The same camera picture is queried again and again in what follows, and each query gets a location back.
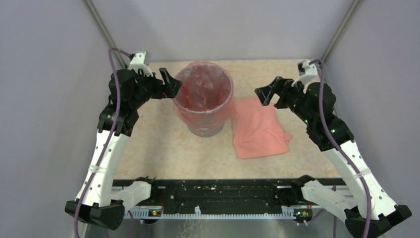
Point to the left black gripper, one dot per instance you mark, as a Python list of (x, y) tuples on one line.
[(172, 86)]

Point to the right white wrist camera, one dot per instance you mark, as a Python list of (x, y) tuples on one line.
[(307, 73)]

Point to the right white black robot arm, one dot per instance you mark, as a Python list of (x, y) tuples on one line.
[(369, 211)]

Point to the grey plastic trash bin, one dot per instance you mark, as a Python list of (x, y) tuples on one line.
[(207, 131)]

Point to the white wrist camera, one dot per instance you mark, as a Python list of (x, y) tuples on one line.
[(307, 73), (139, 62)]

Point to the translucent red trash bag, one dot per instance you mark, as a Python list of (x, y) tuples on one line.
[(206, 96)]

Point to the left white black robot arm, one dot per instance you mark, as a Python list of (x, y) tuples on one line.
[(96, 203)]

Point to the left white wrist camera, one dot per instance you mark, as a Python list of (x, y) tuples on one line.
[(139, 62)]

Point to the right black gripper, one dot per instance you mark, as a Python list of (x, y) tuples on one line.
[(265, 93)]

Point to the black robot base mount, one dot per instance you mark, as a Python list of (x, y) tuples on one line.
[(223, 196)]

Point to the flat pink trash bag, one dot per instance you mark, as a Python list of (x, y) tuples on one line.
[(257, 132)]

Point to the white toothed cable rail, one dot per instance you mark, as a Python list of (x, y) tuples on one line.
[(156, 214)]

